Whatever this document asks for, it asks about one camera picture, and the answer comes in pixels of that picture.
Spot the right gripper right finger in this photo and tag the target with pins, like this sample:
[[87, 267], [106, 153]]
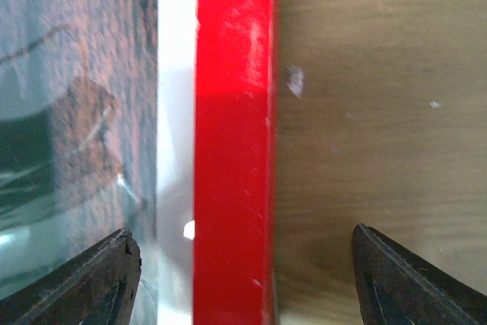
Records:
[[396, 286]]

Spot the red photo frame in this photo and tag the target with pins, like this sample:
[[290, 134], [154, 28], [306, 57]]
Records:
[[157, 116]]

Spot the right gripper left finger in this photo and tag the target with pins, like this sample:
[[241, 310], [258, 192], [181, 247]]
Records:
[[98, 286]]

